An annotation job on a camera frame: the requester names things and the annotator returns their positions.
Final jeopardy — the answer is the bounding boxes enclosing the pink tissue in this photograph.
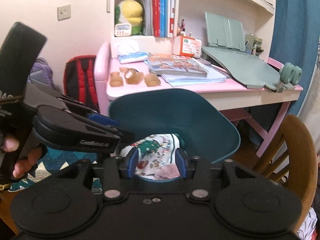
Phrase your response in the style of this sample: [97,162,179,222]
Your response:
[154,164,180,180]

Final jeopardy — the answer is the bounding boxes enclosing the teal trash bin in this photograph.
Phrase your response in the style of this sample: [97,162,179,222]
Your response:
[109,89,241,163]

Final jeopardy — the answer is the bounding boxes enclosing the person's left hand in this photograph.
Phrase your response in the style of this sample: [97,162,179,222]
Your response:
[1,134,42,179]

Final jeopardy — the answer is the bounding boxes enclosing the white printed plastic bag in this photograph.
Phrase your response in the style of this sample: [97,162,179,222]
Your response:
[119,133,185,180]

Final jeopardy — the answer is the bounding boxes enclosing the red black backpack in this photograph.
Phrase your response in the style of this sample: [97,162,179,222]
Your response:
[63,55,99,112]

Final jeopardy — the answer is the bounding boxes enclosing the purple grey backpack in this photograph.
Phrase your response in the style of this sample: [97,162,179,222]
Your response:
[28,57,56,90]

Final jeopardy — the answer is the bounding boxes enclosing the teal zigzag quilt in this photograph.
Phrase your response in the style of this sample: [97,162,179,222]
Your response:
[8,148,98,192]

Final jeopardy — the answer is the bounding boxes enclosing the brown bear plush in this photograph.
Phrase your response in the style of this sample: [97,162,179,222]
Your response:
[109,67,161,87]

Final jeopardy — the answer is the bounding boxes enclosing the blue white tissue pack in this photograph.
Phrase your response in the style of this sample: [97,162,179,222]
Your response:
[118,51,149,64]

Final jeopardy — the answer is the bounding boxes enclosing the white digital timer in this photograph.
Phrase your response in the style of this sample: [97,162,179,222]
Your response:
[114,23,132,37]

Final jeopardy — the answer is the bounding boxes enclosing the stack of magazines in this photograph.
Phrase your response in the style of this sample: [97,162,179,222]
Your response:
[147,54,227,86]

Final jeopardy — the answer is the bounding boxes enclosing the black seat wooden chair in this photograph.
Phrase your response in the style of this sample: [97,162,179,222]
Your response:
[253,114,318,232]

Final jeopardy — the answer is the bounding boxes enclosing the yellow green plush toy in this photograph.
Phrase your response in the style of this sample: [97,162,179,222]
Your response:
[114,0,143,35]

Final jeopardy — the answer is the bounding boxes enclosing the orange white box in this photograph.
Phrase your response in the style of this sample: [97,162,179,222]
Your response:
[172,36,202,58]

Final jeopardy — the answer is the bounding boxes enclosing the green folding book stand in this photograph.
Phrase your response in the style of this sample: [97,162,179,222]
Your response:
[202,12,280,90]

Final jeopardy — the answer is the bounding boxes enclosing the pink desk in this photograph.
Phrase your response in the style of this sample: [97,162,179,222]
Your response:
[94,0,302,156]

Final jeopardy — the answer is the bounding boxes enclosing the row of upright books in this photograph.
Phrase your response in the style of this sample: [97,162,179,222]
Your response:
[137,0,180,38]

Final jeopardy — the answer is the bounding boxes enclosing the blue curtain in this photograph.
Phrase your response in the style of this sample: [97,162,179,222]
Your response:
[270,0,319,115]

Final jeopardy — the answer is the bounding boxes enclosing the wall socket plate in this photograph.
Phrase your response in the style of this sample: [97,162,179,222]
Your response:
[57,4,71,21]

